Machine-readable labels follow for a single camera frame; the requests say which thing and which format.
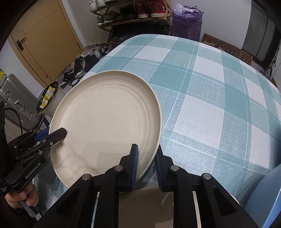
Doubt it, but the patterned cardboard box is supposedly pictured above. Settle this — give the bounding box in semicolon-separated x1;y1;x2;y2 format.
202;33;253;66

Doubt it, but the left hand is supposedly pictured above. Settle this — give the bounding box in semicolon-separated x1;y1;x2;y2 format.
5;182;39;209

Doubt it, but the wooden door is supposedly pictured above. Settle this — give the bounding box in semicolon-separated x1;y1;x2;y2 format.
8;1;84;87

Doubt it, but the black glass door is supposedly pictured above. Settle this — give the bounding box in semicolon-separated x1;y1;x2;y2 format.
242;1;280;68

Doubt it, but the teal checked tablecloth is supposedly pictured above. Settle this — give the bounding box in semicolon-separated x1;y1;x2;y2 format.
32;34;281;228

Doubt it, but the purple bag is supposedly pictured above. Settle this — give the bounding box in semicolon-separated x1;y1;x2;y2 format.
171;3;204;41

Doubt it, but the beige plate at bottom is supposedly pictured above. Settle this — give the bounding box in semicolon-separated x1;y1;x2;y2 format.
94;187;202;228

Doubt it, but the beige trash bin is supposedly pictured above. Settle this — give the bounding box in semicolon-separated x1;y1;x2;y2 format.
36;81;65;118

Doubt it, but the large beige plate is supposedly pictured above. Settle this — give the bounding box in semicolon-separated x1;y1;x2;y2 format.
50;70;162;187

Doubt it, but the black cable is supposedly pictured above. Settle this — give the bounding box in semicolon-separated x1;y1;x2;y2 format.
4;107;24;135

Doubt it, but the silver suitcase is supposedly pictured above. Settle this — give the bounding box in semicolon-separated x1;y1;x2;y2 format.
1;74;41;130

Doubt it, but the wooden shoe rack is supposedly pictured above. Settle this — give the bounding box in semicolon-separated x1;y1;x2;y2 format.
89;1;172;43

